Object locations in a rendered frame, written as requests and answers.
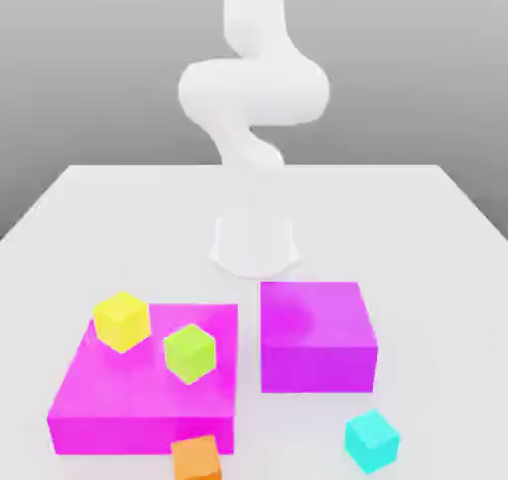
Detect small lime green cube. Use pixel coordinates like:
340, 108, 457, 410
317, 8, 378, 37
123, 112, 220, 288
163, 322, 217, 387

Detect small yellow cube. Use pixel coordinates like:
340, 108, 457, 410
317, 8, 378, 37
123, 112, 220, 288
92, 291, 152, 355

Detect small orange cube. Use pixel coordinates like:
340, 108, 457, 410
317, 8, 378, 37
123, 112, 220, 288
171, 434, 223, 480

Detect small cyan cube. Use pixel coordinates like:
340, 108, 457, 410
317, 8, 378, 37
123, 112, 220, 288
343, 408, 401, 476

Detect large purple box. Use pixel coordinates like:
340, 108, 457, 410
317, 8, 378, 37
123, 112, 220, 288
259, 281, 379, 395

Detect large magenta box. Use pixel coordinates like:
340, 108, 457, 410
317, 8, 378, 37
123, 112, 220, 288
46, 302, 240, 457

